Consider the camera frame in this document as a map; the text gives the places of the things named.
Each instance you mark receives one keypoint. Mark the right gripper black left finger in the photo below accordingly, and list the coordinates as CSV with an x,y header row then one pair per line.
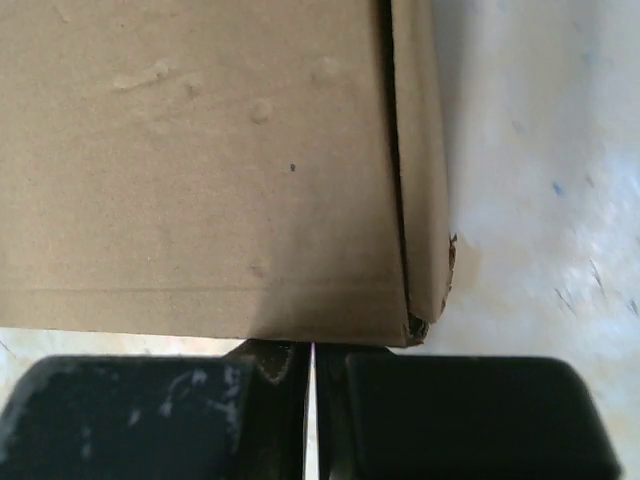
x,y
241,415

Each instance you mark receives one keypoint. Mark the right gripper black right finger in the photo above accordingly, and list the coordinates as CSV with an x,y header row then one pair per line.
x,y
386,416

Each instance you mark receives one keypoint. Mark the brown cardboard box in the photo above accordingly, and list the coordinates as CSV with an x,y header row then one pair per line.
x,y
232,169

